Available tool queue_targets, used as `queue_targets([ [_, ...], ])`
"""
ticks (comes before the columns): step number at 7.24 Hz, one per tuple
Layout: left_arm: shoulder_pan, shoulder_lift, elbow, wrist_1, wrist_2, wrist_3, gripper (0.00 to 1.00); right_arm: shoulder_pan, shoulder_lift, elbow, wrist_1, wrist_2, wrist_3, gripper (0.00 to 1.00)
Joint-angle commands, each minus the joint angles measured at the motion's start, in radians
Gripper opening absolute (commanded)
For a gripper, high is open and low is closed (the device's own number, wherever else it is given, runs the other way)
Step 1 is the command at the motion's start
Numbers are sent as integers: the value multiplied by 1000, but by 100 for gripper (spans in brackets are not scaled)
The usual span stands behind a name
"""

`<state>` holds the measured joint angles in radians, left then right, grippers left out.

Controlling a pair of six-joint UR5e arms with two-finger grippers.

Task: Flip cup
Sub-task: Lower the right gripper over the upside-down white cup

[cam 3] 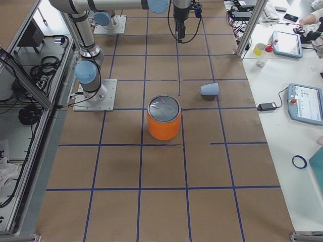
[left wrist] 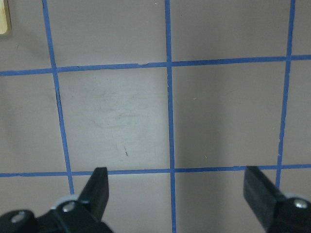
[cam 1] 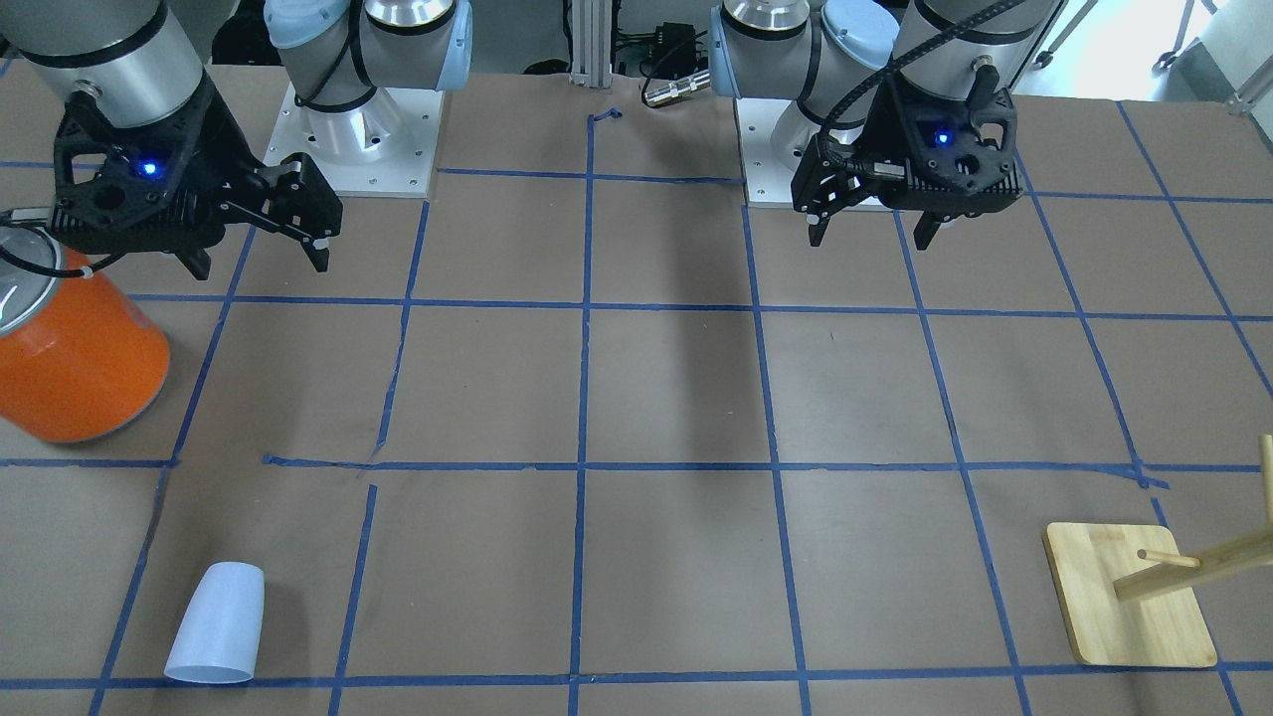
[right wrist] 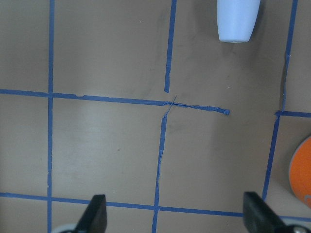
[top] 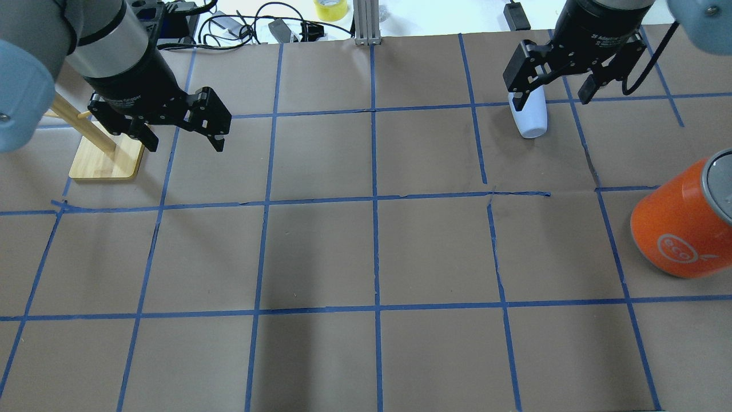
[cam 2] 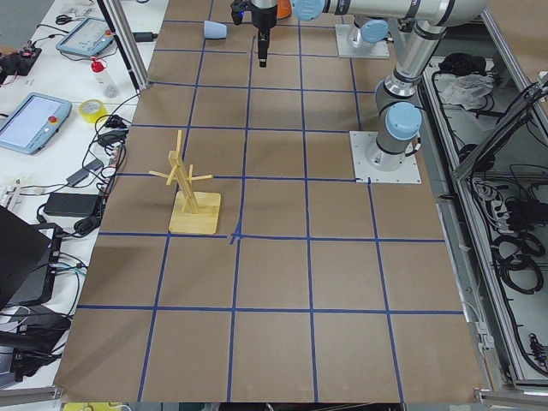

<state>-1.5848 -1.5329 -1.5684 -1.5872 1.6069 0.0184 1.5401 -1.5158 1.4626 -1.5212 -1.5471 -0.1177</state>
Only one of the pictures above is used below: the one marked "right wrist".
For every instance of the light blue plastic cup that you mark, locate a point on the light blue plastic cup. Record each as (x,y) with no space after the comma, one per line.
(236,19)

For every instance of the orange can with silver lid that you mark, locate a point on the orange can with silver lid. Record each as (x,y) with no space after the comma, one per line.
(300,172)

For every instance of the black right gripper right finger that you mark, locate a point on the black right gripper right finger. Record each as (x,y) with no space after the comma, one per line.
(258,217)

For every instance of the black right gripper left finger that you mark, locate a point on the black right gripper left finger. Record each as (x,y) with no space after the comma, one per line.
(94,218)

